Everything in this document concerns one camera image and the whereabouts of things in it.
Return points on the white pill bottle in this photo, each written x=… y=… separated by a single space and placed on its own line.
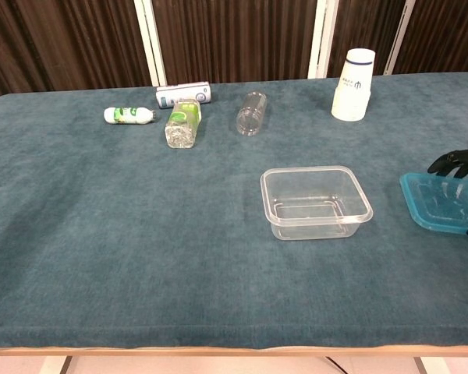
x=353 y=101

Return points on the clear bottle with green label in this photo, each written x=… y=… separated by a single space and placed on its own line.
x=183 y=124

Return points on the white and blue carton box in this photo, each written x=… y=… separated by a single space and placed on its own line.
x=179 y=93

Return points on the blue plastic lid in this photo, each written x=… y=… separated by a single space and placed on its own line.
x=421 y=202

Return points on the clear blue plastic tray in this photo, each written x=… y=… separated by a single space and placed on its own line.
x=281 y=230

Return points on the teal velvet table cloth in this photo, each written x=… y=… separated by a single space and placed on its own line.
x=140 y=233

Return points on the small white bottle green label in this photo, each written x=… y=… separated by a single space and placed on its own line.
x=126 y=115

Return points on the dark brown partition panel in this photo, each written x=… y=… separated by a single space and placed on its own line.
x=62 y=39
x=444 y=35
x=234 y=39
x=359 y=23

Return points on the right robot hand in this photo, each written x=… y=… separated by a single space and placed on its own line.
x=452 y=157

